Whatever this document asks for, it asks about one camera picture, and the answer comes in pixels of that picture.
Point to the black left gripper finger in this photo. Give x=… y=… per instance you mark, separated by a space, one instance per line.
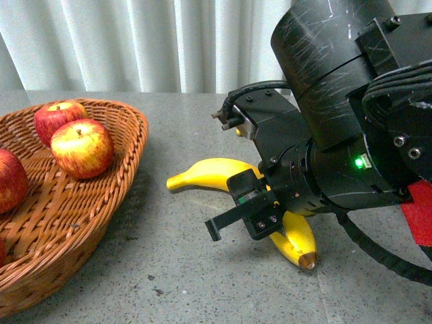
x=214 y=225

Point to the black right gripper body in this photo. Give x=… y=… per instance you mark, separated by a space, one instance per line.
x=330 y=182

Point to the red yellow apple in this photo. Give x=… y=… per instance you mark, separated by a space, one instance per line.
x=83 y=148

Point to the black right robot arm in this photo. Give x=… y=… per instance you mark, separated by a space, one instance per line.
x=350 y=126

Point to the red tape patch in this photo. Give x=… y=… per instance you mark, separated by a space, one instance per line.
x=417 y=212

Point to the brown wicker basket left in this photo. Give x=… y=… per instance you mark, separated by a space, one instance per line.
x=51 y=234

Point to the red apple back in basket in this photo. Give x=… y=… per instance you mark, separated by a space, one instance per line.
x=50 y=117

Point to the dark red apple left edge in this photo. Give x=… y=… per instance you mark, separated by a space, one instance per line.
x=14 y=181

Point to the red apple bottom left corner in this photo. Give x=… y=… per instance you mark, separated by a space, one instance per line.
x=3 y=252

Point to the grey white curtain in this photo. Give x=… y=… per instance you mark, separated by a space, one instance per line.
x=142 y=46

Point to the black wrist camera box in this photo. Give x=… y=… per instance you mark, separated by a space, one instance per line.
x=276 y=127

